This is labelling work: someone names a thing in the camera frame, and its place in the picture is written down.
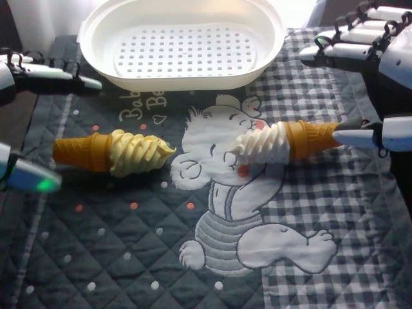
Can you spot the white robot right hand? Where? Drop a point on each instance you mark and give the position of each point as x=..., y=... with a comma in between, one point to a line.
x=394, y=61

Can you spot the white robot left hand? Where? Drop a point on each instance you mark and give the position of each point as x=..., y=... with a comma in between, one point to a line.
x=38, y=73

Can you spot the yellow swirl toy ice cream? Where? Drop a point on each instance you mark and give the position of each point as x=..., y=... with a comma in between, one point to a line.
x=128, y=153

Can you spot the white swirl toy ice cream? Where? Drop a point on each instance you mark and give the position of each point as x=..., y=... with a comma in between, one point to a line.
x=277, y=143

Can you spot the white perforated plastic basket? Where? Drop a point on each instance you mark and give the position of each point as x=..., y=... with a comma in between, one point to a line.
x=106, y=42

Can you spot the grey quilt with bear print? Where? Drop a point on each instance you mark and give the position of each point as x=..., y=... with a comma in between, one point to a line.
x=161, y=244

